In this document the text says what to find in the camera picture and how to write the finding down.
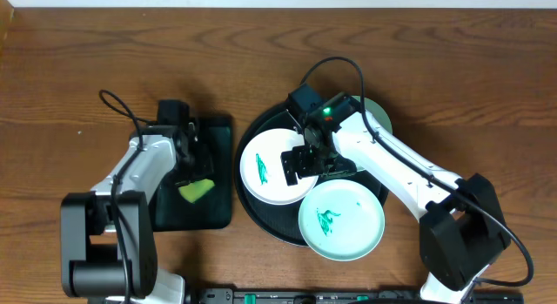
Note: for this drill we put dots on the mint plate with green stain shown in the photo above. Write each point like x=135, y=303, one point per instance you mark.
x=341, y=220

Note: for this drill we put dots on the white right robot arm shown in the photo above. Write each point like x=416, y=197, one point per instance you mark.
x=462, y=230

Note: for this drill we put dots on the white plate with green stain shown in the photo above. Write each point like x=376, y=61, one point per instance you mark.
x=262, y=172

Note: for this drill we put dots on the yellow green-stained sponge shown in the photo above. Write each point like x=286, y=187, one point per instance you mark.
x=196, y=190

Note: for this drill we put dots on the black rectangular tray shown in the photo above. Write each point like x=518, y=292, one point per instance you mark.
x=170, y=211

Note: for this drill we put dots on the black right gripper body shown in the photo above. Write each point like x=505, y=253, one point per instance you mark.
x=318, y=161

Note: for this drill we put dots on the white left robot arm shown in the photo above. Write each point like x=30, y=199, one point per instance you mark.
x=108, y=250

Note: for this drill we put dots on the black round tray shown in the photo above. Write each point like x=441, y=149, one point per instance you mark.
x=280, y=222

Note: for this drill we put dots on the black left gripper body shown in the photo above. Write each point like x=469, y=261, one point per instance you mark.
x=198, y=163

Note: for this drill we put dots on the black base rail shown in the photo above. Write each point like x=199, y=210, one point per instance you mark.
x=221, y=295

